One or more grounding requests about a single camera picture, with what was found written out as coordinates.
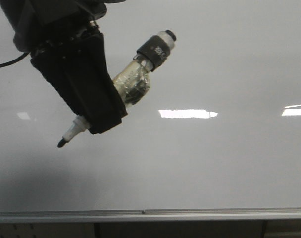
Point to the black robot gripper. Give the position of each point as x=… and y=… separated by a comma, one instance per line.
x=77, y=70

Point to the taped dry-erase marker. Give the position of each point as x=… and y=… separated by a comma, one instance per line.
x=133, y=82

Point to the white glossy whiteboard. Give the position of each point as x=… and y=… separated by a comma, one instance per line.
x=213, y=132

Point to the dark panel under whiteboard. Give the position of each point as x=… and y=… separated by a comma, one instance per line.
x=182, y=229

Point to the grey aluminium marker tray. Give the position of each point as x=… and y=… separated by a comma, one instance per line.
x=151, y=215

